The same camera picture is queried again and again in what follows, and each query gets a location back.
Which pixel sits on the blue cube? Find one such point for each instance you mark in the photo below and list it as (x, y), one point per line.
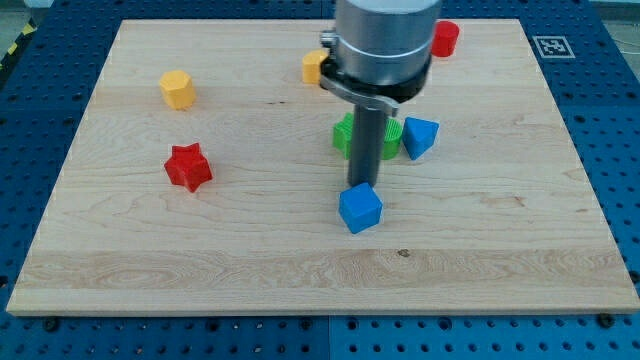
(360, 208)

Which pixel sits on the yellow block behind arm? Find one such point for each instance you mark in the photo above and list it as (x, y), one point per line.
(311, 66)

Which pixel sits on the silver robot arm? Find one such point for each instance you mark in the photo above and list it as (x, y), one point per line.
(384, 42)

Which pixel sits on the green ridged block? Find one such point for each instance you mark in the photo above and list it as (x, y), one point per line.
(342, 137)

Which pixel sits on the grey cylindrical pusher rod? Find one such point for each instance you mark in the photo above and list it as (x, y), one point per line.
(368, 132)

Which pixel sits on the blue triangular prism block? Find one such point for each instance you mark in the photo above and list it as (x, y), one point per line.
(419, 136)

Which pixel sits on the wooden board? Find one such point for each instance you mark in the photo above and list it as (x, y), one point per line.
(498, 217)

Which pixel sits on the red star block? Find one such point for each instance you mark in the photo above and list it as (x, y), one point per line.
(188, 167)

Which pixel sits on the yellow hexagonal block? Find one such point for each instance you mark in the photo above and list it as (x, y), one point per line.
(177, 89)

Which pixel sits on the red cylinder block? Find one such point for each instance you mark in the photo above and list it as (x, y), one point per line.
(445, 38)

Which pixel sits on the white fiducial marker tag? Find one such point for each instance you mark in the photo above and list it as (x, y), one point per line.
(553, 47)

